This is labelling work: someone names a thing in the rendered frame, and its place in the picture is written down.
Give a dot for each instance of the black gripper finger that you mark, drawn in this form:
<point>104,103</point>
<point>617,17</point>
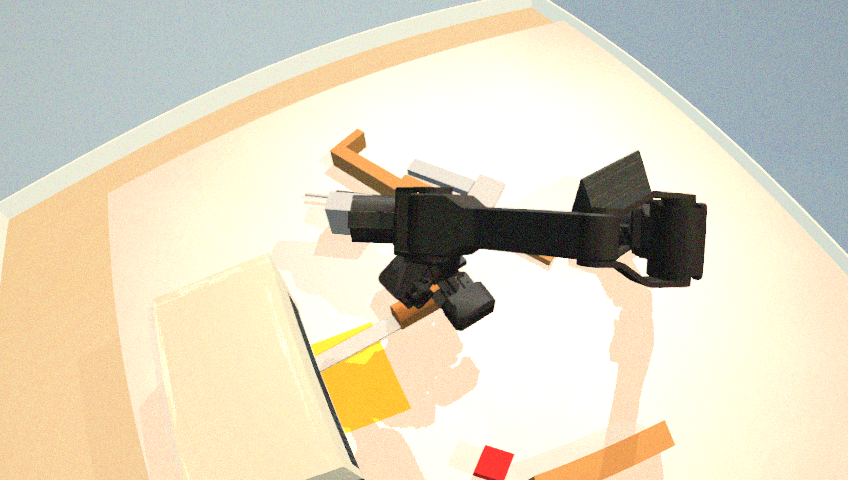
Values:
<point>439,298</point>

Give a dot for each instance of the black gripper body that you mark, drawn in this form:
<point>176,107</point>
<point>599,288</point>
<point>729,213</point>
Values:
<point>466,302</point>

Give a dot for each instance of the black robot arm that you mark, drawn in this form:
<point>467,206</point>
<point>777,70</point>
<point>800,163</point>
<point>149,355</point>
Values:
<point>429,227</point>

